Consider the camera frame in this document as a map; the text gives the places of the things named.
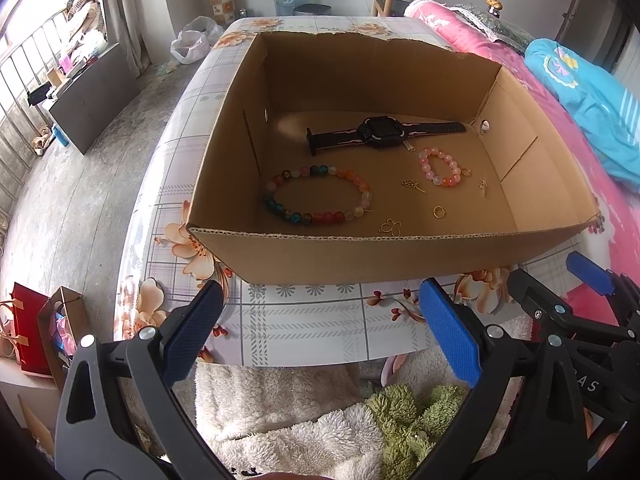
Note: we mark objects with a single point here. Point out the turquoise cartoon blanket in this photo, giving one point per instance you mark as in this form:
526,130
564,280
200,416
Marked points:
590,105

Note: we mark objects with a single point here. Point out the grey curtain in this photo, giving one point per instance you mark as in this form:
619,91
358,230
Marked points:
125,15

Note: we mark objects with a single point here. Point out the metal balcony railing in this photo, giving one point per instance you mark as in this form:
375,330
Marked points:
20,110

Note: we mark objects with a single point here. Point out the gold openwork pendant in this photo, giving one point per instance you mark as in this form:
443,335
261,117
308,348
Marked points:
389,227

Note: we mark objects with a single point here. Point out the small gold earring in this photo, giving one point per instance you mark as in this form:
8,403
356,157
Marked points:
412,185

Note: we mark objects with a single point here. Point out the black smartwatch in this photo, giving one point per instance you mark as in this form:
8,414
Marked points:
380,130

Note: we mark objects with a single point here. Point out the small gold butterfly charm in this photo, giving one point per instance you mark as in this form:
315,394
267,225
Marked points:
482,184

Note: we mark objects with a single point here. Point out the brown paper bag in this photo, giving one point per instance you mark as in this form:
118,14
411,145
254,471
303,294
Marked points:
75,310

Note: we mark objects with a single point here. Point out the beige slippers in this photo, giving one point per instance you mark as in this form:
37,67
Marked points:
41,142

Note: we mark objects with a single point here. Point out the dark grey cabinet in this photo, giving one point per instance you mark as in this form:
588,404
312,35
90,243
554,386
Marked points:
100,95

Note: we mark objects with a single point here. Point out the red gift bag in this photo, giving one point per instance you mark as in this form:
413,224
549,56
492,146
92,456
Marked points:
32,330

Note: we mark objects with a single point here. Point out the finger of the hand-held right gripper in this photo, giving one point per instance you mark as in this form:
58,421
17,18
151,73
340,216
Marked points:
590,270
540,300

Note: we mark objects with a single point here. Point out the brown cardboard box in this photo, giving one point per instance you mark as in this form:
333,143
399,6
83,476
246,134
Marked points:
325,260

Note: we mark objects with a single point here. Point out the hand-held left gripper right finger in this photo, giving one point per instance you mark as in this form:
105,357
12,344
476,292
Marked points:
450,332

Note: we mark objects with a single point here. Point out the small mushroom figurine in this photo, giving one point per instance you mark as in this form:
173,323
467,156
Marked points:
494,6

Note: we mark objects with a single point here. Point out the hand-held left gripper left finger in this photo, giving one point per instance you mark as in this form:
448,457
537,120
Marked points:
192,332

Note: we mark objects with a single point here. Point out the white plastic bag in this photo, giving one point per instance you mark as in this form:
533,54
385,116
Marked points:
192,42

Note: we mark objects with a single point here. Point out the black device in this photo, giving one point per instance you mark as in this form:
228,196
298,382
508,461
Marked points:
37,96

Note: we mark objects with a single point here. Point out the grey lace pillow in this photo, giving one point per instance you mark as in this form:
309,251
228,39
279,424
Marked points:
492,27

